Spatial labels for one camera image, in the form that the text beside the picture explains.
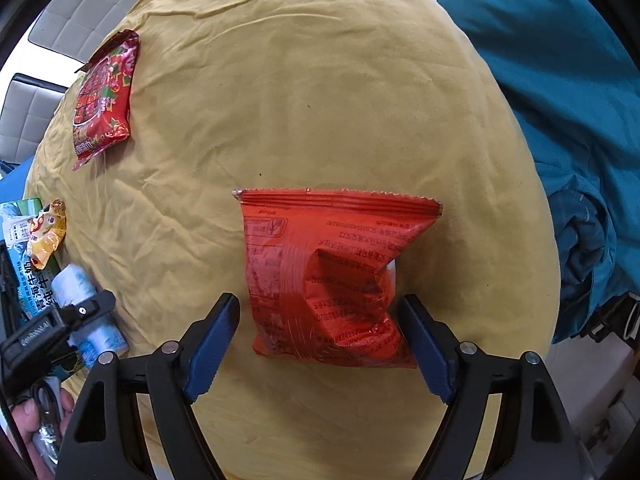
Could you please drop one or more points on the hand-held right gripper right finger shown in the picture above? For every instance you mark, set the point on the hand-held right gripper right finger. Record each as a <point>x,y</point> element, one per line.
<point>431,355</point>

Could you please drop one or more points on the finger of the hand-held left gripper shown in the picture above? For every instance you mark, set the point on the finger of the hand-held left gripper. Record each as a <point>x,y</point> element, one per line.
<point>87,307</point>

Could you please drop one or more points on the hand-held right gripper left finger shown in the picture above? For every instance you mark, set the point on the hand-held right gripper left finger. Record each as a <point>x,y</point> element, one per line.
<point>207,355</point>

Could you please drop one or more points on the plain red snack packet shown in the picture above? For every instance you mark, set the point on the plain red snack packet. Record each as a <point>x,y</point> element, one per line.
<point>320,280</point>

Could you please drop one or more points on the person's left hand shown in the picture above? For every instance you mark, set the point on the person's left hand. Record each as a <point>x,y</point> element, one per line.
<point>25,425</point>

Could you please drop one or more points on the white and blue packet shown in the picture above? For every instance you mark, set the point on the white and blue packet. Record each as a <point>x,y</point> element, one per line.
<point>75,282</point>

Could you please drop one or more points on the blue milk carton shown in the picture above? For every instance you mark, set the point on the blue milk carton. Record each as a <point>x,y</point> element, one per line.
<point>25,285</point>

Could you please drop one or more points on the small yellow snack packet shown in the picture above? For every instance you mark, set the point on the small yellow snack packet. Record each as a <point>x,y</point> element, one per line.
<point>46,232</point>

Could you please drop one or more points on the black bag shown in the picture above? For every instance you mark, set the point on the black bag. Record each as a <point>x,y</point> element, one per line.
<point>614,321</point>

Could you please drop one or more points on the white padded chair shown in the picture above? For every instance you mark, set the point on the white padded chair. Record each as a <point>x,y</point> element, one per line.
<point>27,115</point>
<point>85,5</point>

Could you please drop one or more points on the red patterned snack packet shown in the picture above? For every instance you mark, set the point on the red patterned snack packet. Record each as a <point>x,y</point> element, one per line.
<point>102,95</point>

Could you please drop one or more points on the yellow cloth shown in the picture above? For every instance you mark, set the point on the yellow cloth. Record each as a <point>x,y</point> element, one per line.
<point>320,110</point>

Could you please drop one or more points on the teal blanket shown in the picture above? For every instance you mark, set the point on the teal blanket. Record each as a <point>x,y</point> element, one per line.
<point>565,110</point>

